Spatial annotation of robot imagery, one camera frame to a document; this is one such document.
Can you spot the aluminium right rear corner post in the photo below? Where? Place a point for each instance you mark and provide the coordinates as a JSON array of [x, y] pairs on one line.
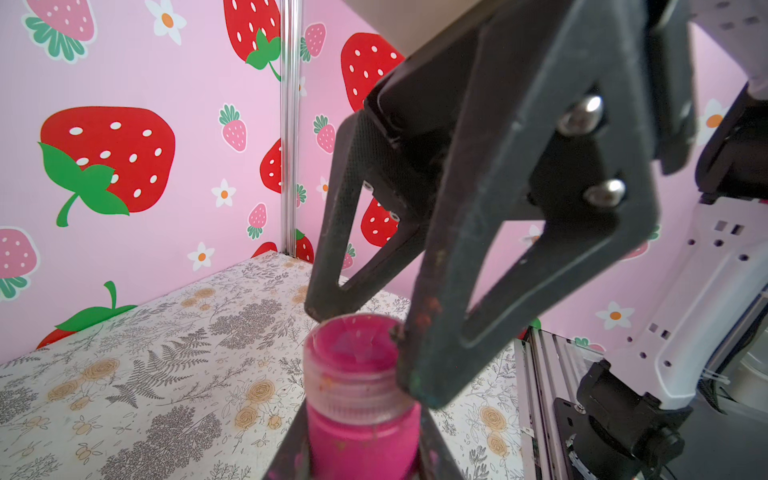
[[291, 23]]

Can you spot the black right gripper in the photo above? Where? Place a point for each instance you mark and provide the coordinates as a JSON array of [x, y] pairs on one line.
[[525, 131]]

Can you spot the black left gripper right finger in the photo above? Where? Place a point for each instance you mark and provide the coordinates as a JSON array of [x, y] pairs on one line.
[[435, 461]]

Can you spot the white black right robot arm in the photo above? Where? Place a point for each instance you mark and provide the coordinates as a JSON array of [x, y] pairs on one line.
[[713, 303]]

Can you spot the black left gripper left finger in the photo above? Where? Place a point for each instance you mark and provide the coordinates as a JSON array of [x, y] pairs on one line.
[[292, 460]]

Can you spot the magenta paint jar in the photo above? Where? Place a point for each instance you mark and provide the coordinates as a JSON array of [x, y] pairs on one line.
[[382, 451]]

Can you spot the aluminium front base rails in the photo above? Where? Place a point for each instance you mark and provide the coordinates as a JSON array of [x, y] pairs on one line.
[[724, 438]]

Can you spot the magenta jar lid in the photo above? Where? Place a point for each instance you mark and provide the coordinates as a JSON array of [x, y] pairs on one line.
[[349, 368]]

